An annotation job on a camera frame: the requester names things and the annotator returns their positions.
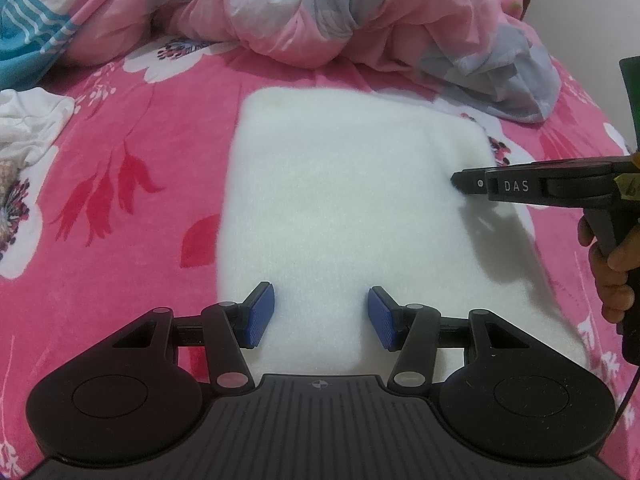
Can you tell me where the white fleece deer sweater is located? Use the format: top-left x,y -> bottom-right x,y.
217,88 -> 587,377

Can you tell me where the person's right hand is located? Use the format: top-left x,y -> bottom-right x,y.
577,218 -> 640,324

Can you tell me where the pink and blue quilt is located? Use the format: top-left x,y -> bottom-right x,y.
1,0 -> 561,122

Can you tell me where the pink floral bed sheet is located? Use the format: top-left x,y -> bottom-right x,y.
1,37 -> 634,479

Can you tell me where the beige checked knit garment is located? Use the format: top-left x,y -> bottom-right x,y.
0,159 -> 20,198

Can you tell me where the white cloth garment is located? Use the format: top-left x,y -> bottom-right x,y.
0,88 -> 75,169

